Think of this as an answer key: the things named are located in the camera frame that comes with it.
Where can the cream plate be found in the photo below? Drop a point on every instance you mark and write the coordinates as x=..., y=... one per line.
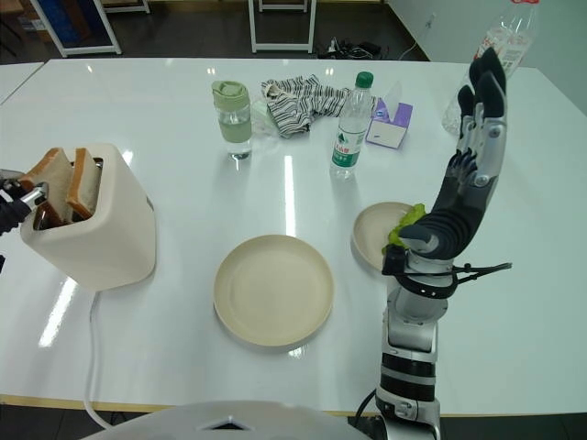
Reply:
x=274, y=289
x=373, y=229

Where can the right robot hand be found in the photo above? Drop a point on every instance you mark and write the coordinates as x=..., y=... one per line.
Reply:
x=458, y=229

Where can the green capped water bottle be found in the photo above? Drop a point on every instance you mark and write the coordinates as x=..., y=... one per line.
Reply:
x=349, y=133

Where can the bread slice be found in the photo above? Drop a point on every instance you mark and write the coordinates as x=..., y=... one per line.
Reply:
x=50, y=174
x=85, y=183

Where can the green lidded glass cup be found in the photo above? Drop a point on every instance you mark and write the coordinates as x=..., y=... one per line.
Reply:
x=234, y=114

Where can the white metal frame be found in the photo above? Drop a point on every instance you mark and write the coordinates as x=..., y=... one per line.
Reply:
x=284, y=43
x=91, y=43

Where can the cream toaster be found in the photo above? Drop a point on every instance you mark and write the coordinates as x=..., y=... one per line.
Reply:
x=101, y=229

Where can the red labelled clear bottle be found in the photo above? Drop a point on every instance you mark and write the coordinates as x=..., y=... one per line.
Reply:
x=513, y=41

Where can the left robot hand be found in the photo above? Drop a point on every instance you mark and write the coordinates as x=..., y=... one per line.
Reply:
x=11, y=213

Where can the green lettuce leaf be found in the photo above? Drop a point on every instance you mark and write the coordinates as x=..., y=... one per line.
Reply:
x=403, y=224

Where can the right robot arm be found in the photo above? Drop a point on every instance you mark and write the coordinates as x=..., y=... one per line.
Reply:
x=408, y=330

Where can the striped cloth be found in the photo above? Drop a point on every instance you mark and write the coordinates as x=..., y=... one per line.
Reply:
x=298, y=105

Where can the purple tissue box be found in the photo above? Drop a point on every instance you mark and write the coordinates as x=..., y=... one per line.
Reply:
x=390, y=128

